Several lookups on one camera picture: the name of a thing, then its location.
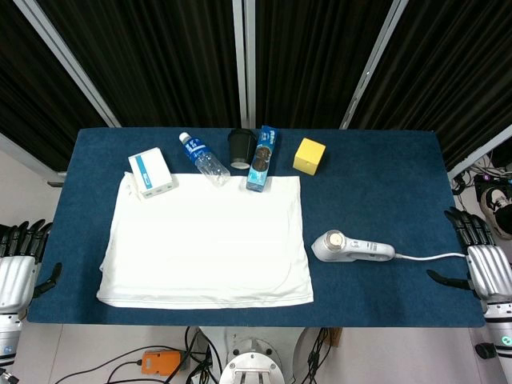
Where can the yellow foam cube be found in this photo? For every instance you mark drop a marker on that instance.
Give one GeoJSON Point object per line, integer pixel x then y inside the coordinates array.
{"type": "Point", "coordinates": [308, 156]}

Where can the blue cookie box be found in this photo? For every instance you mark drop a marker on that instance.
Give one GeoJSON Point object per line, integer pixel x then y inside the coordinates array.
{"type": "Point", "coordinates": [262, 160]}

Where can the grey metal frame post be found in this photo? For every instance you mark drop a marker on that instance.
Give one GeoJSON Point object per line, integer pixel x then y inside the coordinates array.
{"type": "Point", "coordinates": [68, 62]}
{"type": "Point", "coordinates": [245, 60]}
{"type": "Point", "coordinates": [372, 68]}
{"type": "Point", "coordinates": [28, 154]}
{"type": "Point", "coordinates": [480, 154]}

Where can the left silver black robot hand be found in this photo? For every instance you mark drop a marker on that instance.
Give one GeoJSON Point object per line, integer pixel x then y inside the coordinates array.
{"type": "Point", "coordinates": [14, 276]}

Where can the white black sneaker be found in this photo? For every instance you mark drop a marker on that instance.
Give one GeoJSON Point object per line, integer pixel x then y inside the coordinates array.
{"type": "Point", "coordinates": [496, 208]}

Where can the white handheld device with cord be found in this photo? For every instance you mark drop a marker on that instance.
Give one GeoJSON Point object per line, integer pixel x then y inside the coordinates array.
{"type": "Point", "coordinates": [340, 248]}

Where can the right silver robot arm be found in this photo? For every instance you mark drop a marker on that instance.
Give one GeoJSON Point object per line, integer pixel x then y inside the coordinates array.
{"type": "Point", "coordinates": [500, 336]}

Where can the white carton with blue stripe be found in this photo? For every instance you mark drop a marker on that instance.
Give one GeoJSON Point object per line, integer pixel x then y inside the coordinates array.
{"type": "Point", "coordinates": [150, 170]}

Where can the black curtain panel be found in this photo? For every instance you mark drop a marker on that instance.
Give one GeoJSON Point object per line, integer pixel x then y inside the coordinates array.
{"type": "Point", "coordinates": [36, 104]}
{"type": "Point", "coordinates": [452, 68]}
{"type": "Point", "coordinates": [312, 60]}
{"type": "Point", "coordinates": [160, 60]}

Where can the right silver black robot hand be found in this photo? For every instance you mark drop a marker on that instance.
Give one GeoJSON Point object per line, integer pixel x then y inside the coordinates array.
{"type": "Point", "coordinates": [490, 272]}

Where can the orange box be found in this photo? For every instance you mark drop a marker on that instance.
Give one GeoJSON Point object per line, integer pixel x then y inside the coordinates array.
{"type": "Point", "coordinates": [160, 363]}

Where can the silver robot torso base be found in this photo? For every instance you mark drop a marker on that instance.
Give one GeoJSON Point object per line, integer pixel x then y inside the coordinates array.
{"type": "Point", "coordinates": [252, 360]}

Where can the white folded T-shirt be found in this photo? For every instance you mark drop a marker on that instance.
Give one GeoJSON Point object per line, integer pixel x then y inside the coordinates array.
{"type": "Point", "coordinates": [208, 240]}

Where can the clear water bottle blue label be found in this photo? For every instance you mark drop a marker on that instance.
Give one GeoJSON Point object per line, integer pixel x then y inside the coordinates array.
{"type": "Point", "coordinates": [204, 160]}

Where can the dark blue table surface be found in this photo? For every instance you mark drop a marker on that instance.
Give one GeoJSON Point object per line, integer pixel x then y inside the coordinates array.
{"type": "Point", "coordinates": [380, 200]}

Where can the brown cardboard piece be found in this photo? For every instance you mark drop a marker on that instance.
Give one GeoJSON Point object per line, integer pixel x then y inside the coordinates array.
{"type": "Point", "coordinates": [334, 338]}

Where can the black paper cup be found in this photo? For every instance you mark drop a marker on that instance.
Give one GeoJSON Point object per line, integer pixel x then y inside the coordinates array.
{"type": "Point", "coordinates": [240, 150]}

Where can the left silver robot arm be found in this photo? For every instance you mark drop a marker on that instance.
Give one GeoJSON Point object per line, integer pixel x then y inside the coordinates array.
{"type": "Point", "coordinates": [8, 344]}

